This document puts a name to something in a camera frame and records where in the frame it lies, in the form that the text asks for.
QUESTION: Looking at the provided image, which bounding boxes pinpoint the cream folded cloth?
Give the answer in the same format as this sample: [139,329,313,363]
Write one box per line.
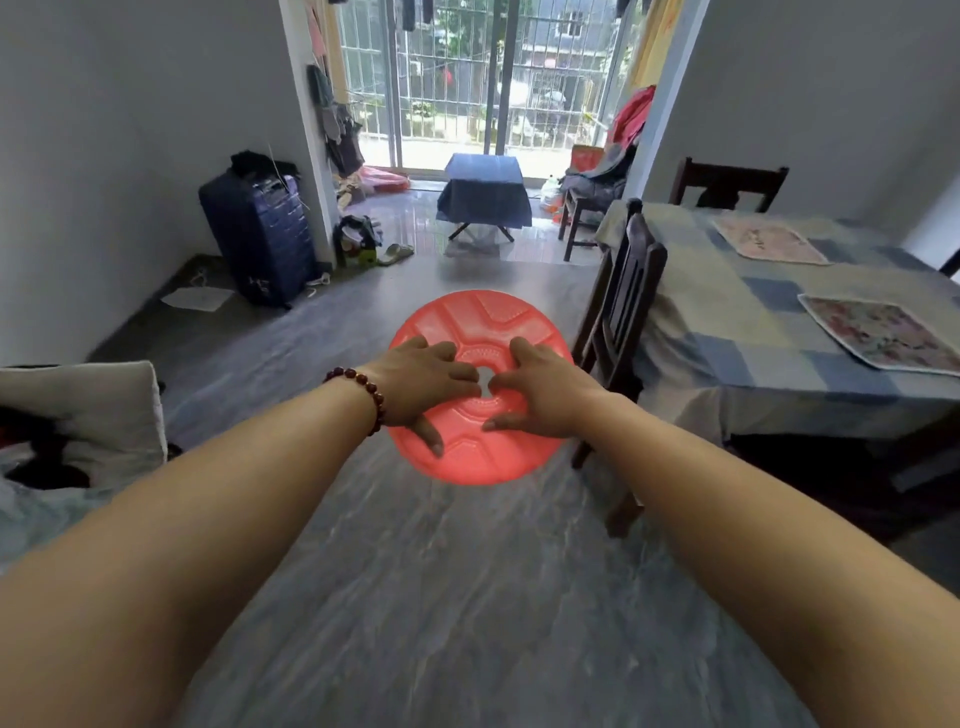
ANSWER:
[0,361,168,489]

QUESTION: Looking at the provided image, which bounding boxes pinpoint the person's right forearm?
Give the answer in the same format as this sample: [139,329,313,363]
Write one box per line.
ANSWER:
[577,393,960,728]

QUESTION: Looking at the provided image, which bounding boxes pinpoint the dark wooden side chair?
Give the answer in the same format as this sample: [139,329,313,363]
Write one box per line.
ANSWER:
[558,187,609,264]

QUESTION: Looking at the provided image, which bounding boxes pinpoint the pink folded umbrella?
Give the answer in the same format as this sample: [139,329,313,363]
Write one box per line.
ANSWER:
[358,166,412,194]

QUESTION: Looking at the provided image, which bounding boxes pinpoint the pile of mixed clothes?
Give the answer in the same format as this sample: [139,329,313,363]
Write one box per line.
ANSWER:
[333,215,384,265]

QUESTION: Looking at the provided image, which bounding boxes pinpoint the grey sliding glass door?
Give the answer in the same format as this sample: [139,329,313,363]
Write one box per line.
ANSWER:
[389,0,502,172]
[498,0,639,181]

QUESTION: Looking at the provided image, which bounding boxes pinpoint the red bead bracelet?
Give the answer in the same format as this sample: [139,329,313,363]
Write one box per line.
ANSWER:
[323,365,388,438]

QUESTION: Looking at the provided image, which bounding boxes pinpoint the person's left hand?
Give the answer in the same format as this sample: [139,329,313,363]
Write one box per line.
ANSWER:
[358,335,483,460]

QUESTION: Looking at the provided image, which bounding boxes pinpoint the grey framed window panel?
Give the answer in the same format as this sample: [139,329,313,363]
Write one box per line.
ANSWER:
[337,0,399,170]

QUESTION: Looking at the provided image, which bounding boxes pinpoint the person's right hand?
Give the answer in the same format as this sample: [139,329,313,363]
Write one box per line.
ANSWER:
[479,335,613,440]

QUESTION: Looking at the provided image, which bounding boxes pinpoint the pale green cloth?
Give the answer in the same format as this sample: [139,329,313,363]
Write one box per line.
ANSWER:
[0,479,114,579]

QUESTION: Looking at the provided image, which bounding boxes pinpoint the wooden folding table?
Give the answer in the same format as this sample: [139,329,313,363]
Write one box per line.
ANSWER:
[448,221,517,244]

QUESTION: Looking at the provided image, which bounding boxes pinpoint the cream patterned curtain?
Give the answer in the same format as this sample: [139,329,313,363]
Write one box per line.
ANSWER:
[626,0,688,95]

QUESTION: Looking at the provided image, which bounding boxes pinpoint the coral round plastic stool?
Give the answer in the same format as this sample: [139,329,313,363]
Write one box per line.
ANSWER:
[387,290,575,487]

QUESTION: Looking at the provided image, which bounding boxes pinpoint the red patterned shirt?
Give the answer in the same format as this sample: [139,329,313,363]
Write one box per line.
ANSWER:
[605,84,658,149]

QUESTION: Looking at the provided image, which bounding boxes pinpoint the white paper bag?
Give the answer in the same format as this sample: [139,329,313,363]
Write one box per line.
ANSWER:
[161,286,236,313]

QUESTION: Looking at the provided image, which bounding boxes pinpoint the person's left forearm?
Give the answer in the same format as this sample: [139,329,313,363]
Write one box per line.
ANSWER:
[0,382,376,728]

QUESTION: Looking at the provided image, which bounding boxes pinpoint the blue lined cloth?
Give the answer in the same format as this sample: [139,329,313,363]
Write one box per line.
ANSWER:
[436,153,534,230]

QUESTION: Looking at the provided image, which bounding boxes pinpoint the beige hanging garment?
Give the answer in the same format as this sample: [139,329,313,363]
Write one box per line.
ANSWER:
[303,0,339,110]

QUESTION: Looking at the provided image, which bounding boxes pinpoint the black quilted bear print jacket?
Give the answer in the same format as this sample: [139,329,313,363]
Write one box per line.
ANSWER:
[560,146,639,215]

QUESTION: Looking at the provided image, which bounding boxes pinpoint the printed paper mat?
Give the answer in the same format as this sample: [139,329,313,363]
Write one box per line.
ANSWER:
[797,294,960,378]
[712,217,832,266]

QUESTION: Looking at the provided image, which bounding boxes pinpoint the dark blue suitcase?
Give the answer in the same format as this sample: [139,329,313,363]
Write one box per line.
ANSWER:
[197,168,318,309]

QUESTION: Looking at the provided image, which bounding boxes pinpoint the blue white checked tablecloth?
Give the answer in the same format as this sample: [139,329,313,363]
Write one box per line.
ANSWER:
[596,198,960,444]

